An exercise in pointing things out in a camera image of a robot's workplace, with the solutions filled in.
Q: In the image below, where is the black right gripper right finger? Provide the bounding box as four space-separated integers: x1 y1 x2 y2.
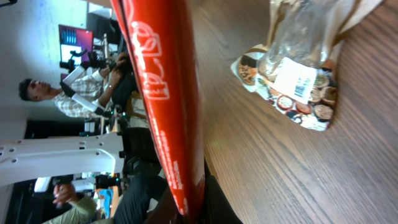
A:
199 162 243 224

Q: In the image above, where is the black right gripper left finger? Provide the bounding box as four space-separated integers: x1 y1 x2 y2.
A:
144 187 185 224

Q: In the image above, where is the white patterned wrapper packet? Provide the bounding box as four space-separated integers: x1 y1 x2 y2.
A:
230 49 338 131

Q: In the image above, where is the red snack bar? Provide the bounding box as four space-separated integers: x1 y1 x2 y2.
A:
111 0 205 220

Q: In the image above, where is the brown transparent snack bag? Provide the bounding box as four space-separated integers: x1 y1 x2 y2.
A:
248 0 385 82

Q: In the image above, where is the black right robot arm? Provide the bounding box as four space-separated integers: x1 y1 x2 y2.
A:
1 131 240 223

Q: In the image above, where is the person in green sleeve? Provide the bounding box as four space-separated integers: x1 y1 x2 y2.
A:
45 175 168 224

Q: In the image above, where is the person in plaid shirt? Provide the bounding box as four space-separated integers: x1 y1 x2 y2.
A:
19 52 138 118

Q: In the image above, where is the pink computer monitor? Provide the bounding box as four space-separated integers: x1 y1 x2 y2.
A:
58 25 94 63

